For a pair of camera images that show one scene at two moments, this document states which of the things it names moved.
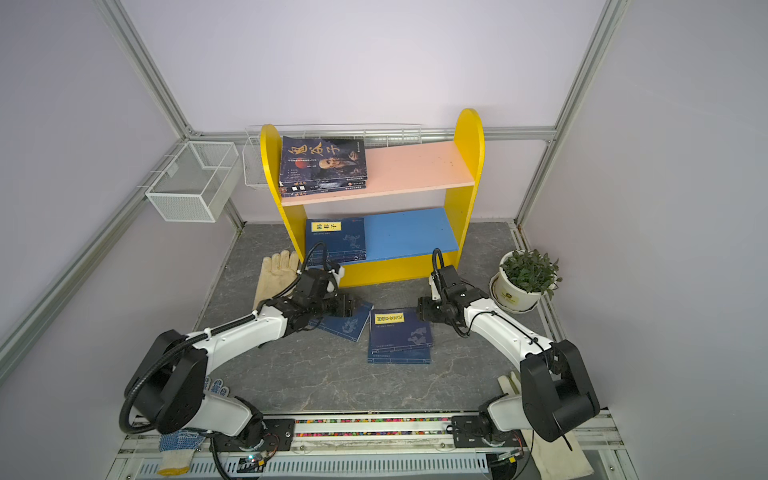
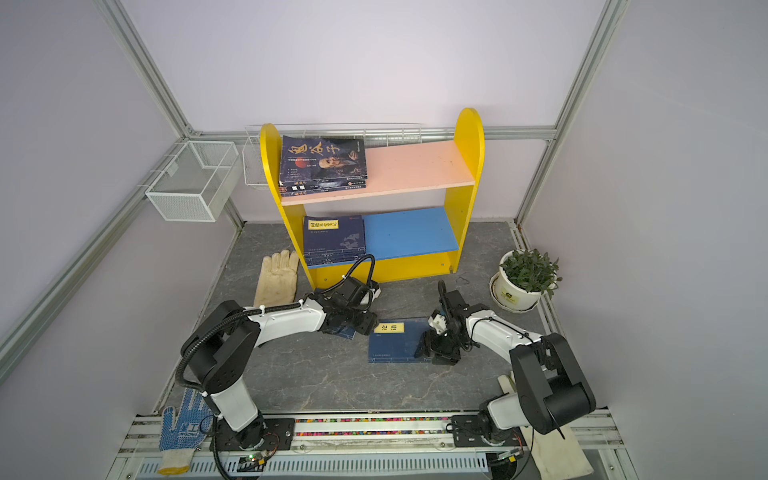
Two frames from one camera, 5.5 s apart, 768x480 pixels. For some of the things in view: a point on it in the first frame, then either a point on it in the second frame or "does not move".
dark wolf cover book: (323, 184) does not move
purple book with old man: (303, 190) does not move
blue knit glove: (177, 451) does not move
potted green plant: (523, 277) does not move
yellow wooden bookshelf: (400, 241) does not move
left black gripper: (345, 305) → (368, 324)
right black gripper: (424, 309) → (429, 343)
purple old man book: (311, 158) does not move
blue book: (399, 336) → (334, 235)
